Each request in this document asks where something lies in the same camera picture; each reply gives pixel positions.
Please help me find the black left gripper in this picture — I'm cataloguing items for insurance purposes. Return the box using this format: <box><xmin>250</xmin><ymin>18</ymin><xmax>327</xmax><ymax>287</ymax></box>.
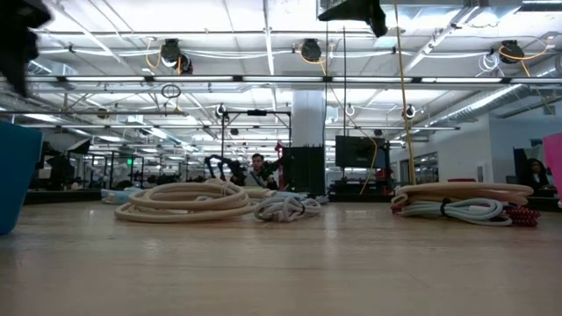
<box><xmin>0</xmin><ymin>0</ymin><xmax>54</xmax><ymax>98</ymax></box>

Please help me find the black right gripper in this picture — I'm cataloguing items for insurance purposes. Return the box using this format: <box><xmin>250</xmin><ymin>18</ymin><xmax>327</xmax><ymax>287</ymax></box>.
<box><xmin>316</xmin><ymin>0</ymin><xmax>389</xmax><ymax>39</ymax></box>

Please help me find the beige braided short cable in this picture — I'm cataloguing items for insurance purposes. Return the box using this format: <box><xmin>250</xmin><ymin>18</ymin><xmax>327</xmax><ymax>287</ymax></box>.
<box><xmin>242</xmin><ymin>185</ymin><xmax>279</xmax><ymax>201</ymax></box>

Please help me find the grey-white short cable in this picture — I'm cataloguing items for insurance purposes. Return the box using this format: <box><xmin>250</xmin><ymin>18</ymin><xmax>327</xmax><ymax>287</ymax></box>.
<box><xmin>253</xmin><ymin>194</ymin><xmax>323</xmax><ymax>223</ymax></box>
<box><xmin>396</xmin><ymin>197</ymin><xmax>514</xmax><ymax>227</ymax></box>

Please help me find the maroon short cable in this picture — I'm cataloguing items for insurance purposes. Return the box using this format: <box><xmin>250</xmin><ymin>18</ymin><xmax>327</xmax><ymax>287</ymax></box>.
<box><xmin>501</xmin><ymin>205</ymin><xmax>543</xmax><ymax>228</ymax></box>

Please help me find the white square pillar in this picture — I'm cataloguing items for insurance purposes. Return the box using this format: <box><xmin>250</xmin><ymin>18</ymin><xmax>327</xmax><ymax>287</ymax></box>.
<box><xmin>291</xmin><ymin>89</ymin><xmax>327</xmax><ymax>148</ymax></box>

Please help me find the blue plastic bin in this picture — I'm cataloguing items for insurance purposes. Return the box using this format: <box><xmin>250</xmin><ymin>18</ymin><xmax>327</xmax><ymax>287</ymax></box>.
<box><xmin>0</xmin><ymin>120</ymin><xmax>45</xmax><ymax>236</ymax></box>

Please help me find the black cabinet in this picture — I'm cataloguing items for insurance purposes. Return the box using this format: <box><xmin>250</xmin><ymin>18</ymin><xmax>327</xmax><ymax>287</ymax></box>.
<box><xmin>280</xmin><ymin>145</ymin><xmax>328</xmax><ymax>197</ymax></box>

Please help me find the person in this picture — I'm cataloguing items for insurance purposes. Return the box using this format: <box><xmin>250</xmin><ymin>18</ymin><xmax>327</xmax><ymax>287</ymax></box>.
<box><xmin>519</xmin><ymin>157</ymin><xmax>551</xmax><ymax>190</ymax></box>
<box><xmin>242</xmin><ymin>152</ymin><xmax>277</xmax><ymax>190</ymax></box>

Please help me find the red plastic bin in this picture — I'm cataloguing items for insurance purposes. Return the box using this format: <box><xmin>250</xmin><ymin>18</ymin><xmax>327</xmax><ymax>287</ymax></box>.
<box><xmin>542</xmin><ymin>132</ymin><xmax>562</xmax><ymax>208</ymax></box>

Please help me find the black ceiling cable reel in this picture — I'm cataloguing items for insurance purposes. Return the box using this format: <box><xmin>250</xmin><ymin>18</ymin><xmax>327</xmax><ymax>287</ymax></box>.
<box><xmin>159</xmin><ymin>38</ymin><xmax>195</xmax><ymax>75</ymax></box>
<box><xmin>500</xmin><ymin>39</ymin><xmax>526</xmax><ymax>65</ymax></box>
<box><xmin>299</xmin><ymin>38</ymin><xmax>323</xmax><ymax>64</ymax></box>

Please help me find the yellow hanging cable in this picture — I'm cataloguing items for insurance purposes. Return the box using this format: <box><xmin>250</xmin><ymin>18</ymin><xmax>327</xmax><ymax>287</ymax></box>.
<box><xmin>392</xmin><ymin>0</ymin><xmax>419</xmax><ymax>186</ymax></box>

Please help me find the black wall screen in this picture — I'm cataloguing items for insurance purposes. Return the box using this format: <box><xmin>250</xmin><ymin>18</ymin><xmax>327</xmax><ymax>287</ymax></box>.
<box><xmin>335</xmin><ymin>134</ymin><xmax>388</xmax><ymax>170</ymax></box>

